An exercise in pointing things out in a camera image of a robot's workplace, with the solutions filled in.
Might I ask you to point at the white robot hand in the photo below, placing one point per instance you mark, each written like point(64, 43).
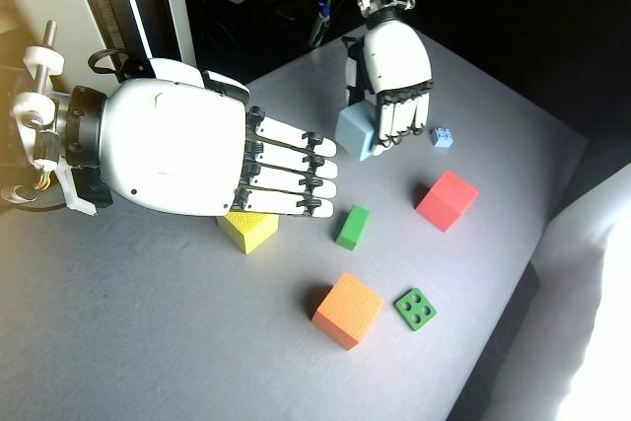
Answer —
point(172, 145)
point(394, 61)

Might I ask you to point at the large light blue cube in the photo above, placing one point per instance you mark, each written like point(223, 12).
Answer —
point(355, 132)

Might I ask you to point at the large yellow cube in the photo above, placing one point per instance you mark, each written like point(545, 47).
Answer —
point(249, 231)

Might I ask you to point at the green rectangular block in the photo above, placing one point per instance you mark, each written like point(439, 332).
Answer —
point(352, 226)

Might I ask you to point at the green studded brick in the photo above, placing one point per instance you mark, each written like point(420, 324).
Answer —
point(415, 309)

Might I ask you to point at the small blue studded brick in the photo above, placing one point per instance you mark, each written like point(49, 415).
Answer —
point(441, 137)

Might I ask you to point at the large red cube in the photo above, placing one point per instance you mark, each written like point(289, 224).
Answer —
point(446, 201)

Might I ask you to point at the grey table cloth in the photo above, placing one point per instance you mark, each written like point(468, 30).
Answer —
point(148, 317)

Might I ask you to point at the large orange cube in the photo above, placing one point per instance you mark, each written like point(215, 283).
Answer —
point(347, 310)

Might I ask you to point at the white backdrop sheet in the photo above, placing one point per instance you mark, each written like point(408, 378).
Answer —
point(581, 293)

